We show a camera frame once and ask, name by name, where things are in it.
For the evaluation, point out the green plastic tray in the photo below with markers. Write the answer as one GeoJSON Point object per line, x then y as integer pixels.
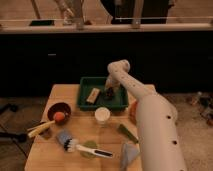
{"type": "Point", "coordinates": [118, 103]}

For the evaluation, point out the orange fruit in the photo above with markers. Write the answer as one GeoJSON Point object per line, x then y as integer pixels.
{"type": "Point", "coordinates": [59, 116]}

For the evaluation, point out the white cup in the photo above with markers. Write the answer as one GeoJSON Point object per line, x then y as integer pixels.
{"type": "Point", "coordinates": [102, 115]}

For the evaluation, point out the grey blue cloth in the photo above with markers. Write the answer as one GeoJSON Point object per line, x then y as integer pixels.
{"type": "Point", "coordinates": [129, 153]}

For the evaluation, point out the tan sponge block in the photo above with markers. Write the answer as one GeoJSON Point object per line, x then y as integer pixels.
{"type": "Point", "coordinates": [93, 95]}

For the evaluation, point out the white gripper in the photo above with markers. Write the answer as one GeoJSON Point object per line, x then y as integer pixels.
{"type": "Point", "coordinates": [112, 83]}

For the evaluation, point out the dark purple grapes bunch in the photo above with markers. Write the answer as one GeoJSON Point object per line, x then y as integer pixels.
{"type": "Point", "coordinates": [110, 93]}

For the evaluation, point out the green cucumber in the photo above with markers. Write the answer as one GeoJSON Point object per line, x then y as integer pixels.
{"type": "Point", "coordinates": [122, 129]}

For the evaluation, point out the dark red bowl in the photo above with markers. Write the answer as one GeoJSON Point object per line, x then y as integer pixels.
{"type": "Point", "coordinates": [59, 107]}

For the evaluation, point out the black tripod stand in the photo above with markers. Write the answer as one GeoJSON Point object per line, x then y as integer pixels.
{"type": "Point", "coordinates": [19, 137]}

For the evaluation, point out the orange bowl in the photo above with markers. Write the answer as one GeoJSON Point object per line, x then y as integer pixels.
{"type": "Point", "coordinates": [132, 112]}

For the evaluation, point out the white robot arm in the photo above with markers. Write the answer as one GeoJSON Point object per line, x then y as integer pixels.
{"type": "Point", "coordinates": [155, 119]}

